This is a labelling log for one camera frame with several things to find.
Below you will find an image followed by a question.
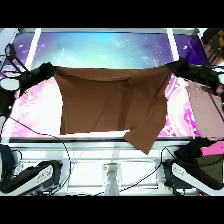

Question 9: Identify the dusty pink garment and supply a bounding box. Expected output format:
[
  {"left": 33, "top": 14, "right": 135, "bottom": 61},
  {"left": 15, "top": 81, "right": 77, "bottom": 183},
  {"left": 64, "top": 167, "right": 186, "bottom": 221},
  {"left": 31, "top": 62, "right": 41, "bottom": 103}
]
[{"left": 185, "top": 79, "right": 224, "bottom": 138}]

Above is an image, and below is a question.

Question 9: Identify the dark green garment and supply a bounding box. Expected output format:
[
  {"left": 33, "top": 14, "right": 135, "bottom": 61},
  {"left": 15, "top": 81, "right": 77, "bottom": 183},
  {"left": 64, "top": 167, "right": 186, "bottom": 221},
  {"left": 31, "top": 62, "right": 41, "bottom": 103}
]
[{"left": 195, "top": 154, "right": 224, "bottom": 184}]

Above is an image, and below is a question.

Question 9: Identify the bright pink garment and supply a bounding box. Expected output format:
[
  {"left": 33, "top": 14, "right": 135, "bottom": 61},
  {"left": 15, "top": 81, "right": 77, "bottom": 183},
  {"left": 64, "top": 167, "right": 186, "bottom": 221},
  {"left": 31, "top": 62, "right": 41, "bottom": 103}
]
[{"left": 200, "top": 141, "right": 224, "bottom": 158}]

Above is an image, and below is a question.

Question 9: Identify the brown garment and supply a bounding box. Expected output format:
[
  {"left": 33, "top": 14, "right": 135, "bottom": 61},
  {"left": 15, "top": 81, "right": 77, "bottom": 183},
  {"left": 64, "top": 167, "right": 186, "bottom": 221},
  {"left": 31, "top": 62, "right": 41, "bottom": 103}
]
[{"left": 53, "top": 65, "right": 173, "bottom": 156}]

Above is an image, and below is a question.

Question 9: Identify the silver frame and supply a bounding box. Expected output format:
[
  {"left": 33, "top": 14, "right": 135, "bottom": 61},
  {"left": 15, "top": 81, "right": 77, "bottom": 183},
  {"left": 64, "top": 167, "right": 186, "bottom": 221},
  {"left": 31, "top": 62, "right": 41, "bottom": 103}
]
[{"left": 0, "top": 135, "right": 224, "bottom": 197}]

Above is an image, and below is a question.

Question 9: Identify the black garment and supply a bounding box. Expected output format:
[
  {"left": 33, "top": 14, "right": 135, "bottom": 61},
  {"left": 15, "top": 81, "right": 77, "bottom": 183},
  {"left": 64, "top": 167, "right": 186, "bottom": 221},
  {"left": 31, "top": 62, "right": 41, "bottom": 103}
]
[{"left": 174, "top": 136, "right": 215, "bottom": 162}]

